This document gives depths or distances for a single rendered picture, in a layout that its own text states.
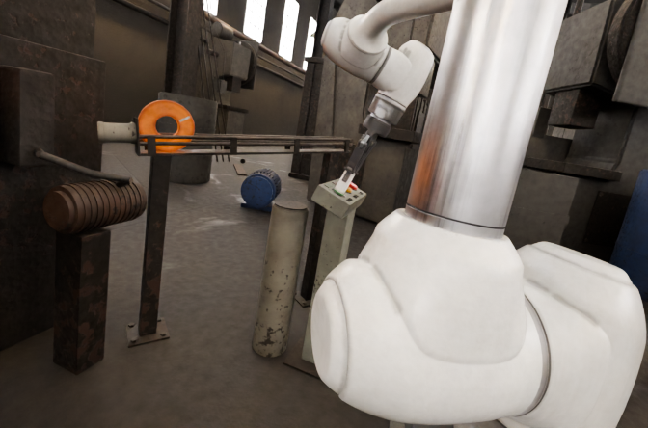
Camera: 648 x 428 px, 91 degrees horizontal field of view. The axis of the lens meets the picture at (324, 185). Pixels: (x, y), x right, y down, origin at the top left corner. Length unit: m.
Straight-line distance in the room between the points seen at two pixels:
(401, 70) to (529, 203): 1.80
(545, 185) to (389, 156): 1.17
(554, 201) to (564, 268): 2.13
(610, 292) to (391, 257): 0.25
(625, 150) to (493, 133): 3.39
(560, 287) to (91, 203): 0.97
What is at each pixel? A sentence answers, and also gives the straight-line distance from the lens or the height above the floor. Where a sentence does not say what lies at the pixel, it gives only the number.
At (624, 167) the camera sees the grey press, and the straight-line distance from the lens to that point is 3.72.
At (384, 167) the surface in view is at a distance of 2.92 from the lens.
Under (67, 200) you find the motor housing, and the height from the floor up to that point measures 0.51.
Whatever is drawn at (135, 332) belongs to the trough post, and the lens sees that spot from 1.34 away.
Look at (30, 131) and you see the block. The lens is 1.08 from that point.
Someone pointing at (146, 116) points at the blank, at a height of 0.73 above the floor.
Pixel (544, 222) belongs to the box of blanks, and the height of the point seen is 0.42.
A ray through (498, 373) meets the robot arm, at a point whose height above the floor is 0.58.
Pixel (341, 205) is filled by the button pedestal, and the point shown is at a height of 0.57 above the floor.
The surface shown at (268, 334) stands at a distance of 1.18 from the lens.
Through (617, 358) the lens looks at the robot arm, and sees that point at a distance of 0.49.
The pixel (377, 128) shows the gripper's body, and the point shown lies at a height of 0.80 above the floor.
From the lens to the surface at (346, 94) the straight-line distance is 3.16.
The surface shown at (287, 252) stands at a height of 0.38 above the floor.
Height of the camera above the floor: 0.77
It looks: 10 degrees down
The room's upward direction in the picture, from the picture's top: 10 degrees clockwise
